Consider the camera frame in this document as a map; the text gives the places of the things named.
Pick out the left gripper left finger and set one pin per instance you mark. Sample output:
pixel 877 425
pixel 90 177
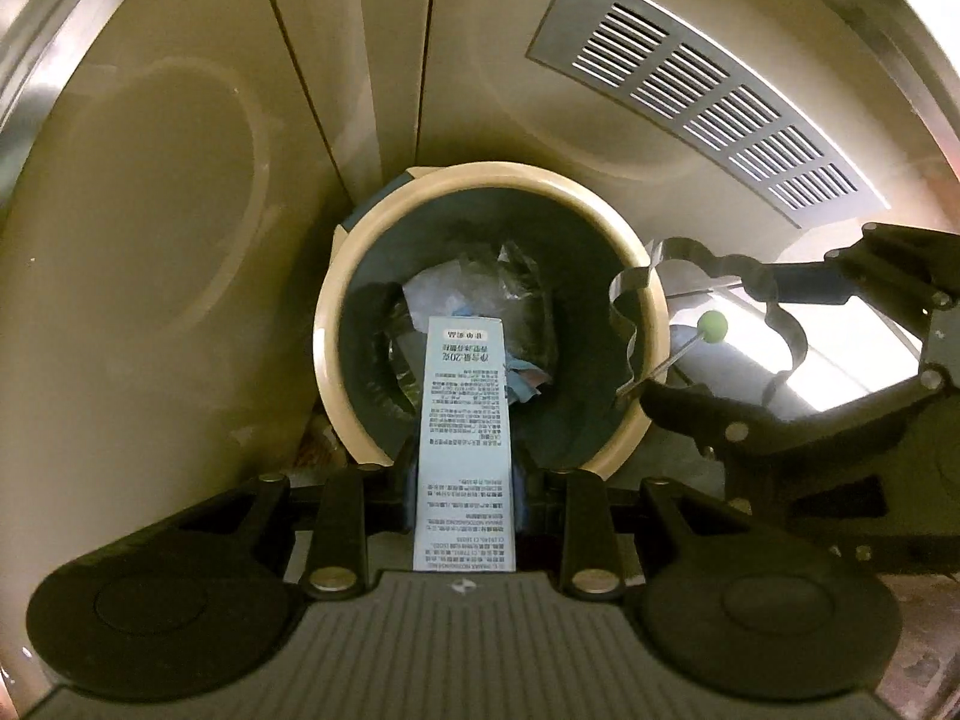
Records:
pixel 354 504

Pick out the green headed pin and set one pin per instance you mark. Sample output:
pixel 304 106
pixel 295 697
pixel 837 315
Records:
pixel 711 329

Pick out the metal cookie cutter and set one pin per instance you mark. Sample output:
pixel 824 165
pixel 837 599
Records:
pixel 757 279

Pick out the cream rimmed blue trash bin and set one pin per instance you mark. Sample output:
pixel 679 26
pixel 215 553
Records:
pixel 505 241

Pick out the clear plastic bag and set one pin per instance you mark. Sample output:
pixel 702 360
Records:
pixel 501 284

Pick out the light blue carton box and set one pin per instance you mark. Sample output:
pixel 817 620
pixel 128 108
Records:
pixel 464 509

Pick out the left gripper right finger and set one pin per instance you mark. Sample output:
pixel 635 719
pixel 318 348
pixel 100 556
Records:
pixel 565 531

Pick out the blue paper towel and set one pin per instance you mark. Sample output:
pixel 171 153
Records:
pixel 524 380

